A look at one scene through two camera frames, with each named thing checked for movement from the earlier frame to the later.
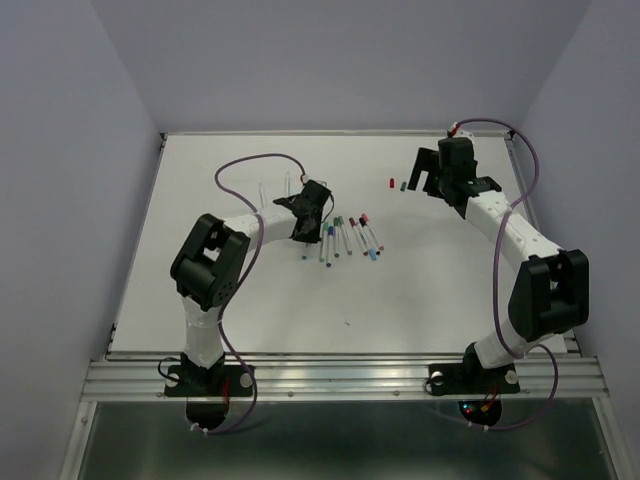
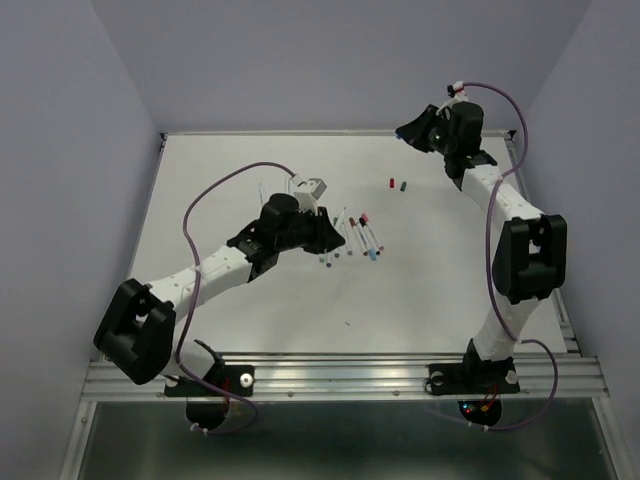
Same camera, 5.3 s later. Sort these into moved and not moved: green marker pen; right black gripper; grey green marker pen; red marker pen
Moved: right black gripper
Not moved: grey green marker pen; green marker pen; red marker pen
